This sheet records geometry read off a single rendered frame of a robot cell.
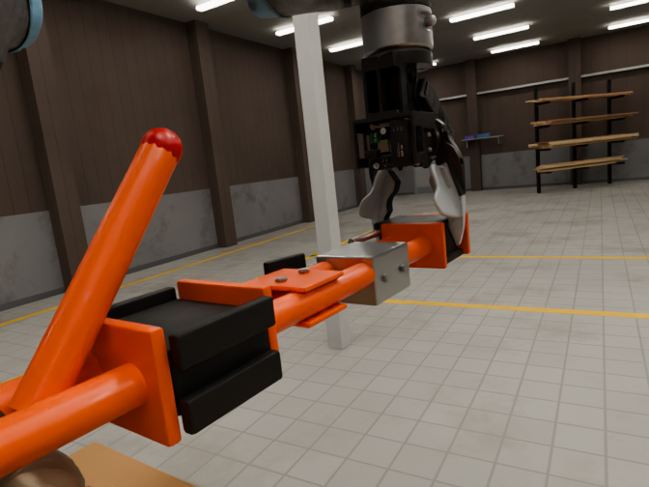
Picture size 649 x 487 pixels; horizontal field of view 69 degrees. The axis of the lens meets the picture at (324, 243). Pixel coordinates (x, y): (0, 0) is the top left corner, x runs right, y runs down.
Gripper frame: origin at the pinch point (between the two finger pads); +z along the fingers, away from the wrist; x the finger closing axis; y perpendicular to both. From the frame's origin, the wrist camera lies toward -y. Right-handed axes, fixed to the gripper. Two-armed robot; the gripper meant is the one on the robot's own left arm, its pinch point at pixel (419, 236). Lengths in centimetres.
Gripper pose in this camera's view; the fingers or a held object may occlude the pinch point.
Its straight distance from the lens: 57.0
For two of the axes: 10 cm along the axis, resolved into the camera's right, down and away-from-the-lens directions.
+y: -5.7, 1.9, -8.0
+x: 8.1, 0.1, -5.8
